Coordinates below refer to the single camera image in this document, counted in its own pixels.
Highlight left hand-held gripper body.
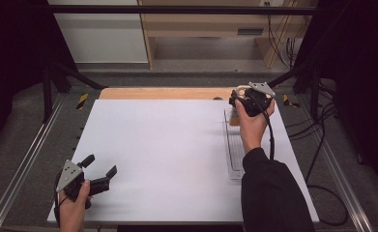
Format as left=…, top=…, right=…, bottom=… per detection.
left=54, top=159, right=111, bottom=210

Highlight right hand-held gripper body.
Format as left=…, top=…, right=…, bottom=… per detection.
left=236, top=81, right=277, bottom=118

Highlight clear plastic tray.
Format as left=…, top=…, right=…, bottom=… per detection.
left=223, top=107, right=247, bottom=181

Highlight person's left hand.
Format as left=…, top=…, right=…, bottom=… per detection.
left=58, top=179, right=92, bottom=226

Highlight person's right hand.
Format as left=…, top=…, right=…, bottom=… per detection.
left=234, top=98, right=276, bottom=155

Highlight yellow black tape marker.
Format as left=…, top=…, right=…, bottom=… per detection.
left=75, top=93, right=90, bottom=111
left=281, top=94, right=302, bottom=109

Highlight white table mat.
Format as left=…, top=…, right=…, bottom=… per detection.
left=46, top=99, right=320, bottom=224

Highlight wooden table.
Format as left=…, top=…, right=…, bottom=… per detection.
left=99, top=86, right=243, bottom=102

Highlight wooden desk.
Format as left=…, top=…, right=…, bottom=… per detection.
left=137, top=0, right=320, bottom=70

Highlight black curtain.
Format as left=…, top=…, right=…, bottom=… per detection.
left=295, top=0, right=378, bottom=189
left=0, top=0, right=78, bottom=158

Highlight white cabinet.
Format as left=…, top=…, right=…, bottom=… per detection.
left=46, top=0, right=149, bottom=64

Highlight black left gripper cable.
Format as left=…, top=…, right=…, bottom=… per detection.
left=52, top=173, right=67, bottom=226

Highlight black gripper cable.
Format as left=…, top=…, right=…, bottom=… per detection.
left=250, top=95, right=350, bottom=227
left=52, top=173, right=67, bottom=226

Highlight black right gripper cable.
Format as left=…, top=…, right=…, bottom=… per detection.
left=250, top=95, right=350, bottom=227

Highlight aluminium rail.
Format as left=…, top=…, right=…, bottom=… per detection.
left=0, top=93, right=67, bottom=232
left=301, top=96, right=375, bottom=232

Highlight black frame strut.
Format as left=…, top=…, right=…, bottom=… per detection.
left=42, top=62, right=109, bottom=124
left=267, top=60, right=322, bottom=122

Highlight hanging black cables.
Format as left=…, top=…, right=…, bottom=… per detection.
left=263, top=1, right=310, bottom=70

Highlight black floor cables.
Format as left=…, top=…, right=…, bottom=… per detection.
left=287, top=79, right=339, bottom=185

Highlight black horizontal frame bar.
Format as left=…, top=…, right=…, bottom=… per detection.
left=31, top=4, right=320, bottom=15

